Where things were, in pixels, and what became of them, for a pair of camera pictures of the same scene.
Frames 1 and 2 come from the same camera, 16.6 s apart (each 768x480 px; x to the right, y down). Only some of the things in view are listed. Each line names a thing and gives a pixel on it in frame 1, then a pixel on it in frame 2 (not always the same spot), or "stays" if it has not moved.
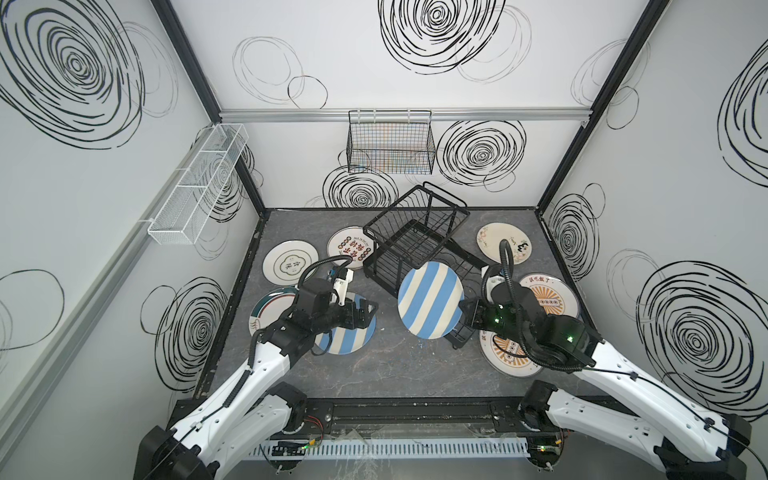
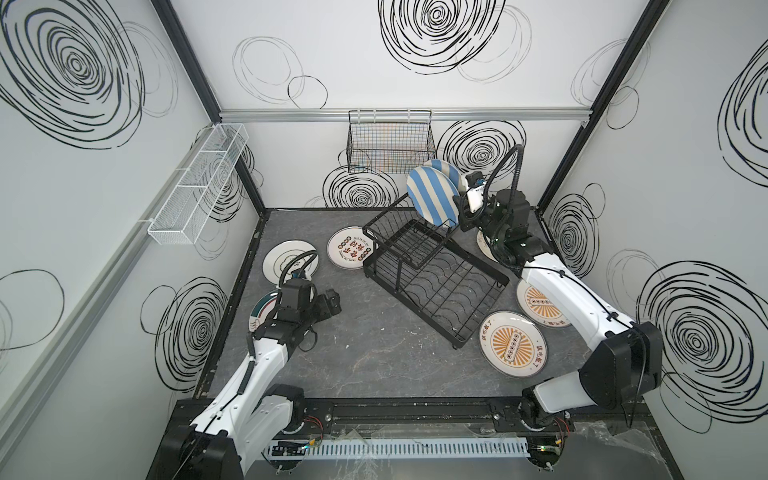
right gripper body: x=472 y=312 to x=469 y=214
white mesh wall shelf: x=180 y=219 stays
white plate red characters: x=350 y=241 stays
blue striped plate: x=343 y=341 to x=434 y=194
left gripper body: x=360 y=312 to x=274 y=315
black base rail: x=399 y=416 stays
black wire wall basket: x=390 y=142 stays
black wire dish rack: x=421 y=225 stays
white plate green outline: x=286 y=260 stays
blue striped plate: x=429 y=298 to x=448 y=170
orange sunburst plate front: x=507 y=355 stays
